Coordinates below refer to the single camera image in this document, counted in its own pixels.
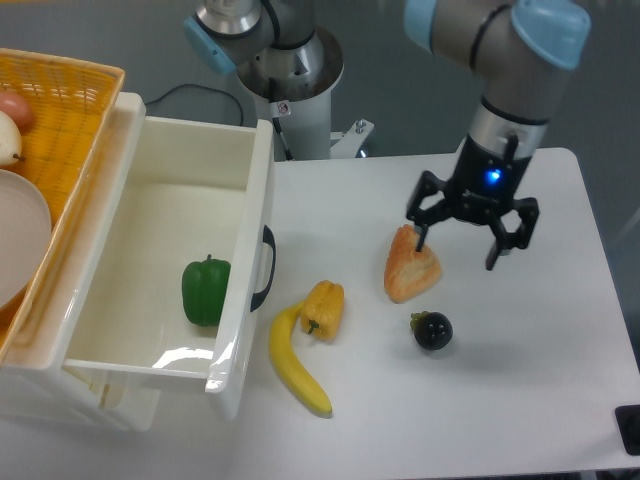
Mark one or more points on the pink plate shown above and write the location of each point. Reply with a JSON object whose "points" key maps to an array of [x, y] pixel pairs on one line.
{"points": [[25, 233]]}

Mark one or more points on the yellow banana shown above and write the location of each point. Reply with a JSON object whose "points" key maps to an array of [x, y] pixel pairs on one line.
{"points": [[301, 384]]}

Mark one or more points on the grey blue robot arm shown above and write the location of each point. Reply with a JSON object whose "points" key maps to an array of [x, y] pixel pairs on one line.
{"points": [[525, 51]]}

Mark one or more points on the white drawer cabinet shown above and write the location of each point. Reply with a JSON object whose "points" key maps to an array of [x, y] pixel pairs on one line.
{"points": [[36, 381]]}

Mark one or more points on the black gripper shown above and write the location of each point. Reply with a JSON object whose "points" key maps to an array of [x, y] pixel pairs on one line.
{"points": [[487, 185]]}

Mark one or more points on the green bell pepper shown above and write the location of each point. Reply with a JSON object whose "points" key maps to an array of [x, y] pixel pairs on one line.
{"points": [[203, 287]]}

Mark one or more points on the pale pear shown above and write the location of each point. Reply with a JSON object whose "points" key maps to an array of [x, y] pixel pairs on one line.
{"points": [[10, 142]]}

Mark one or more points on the red apple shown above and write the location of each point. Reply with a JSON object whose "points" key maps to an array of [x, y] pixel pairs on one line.
{"points": [[18, 109]]}

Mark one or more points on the triangular bread pastry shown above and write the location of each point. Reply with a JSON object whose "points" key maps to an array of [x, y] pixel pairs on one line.
{"points": [[408, 272]]}

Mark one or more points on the open white upper drawer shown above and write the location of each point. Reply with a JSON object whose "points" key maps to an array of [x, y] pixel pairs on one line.
{"points": [[193, 189]]}

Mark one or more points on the yellow bell pepper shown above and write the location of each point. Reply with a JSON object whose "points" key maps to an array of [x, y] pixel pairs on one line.
{"points": [[322, 310]]}

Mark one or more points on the orange woven basket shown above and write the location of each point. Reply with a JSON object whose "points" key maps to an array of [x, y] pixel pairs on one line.
{"points": [[72, 100]]}

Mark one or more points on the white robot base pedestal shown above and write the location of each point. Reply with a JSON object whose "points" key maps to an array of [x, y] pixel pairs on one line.
{"points": [[292, 89]]}

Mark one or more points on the dark purple mangosteen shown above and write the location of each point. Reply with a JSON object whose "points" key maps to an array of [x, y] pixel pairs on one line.
{"points": [[431, 330]]}

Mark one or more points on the black object at table edge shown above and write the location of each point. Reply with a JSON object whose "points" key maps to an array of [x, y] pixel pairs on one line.
{"points": [[628, 420]]}

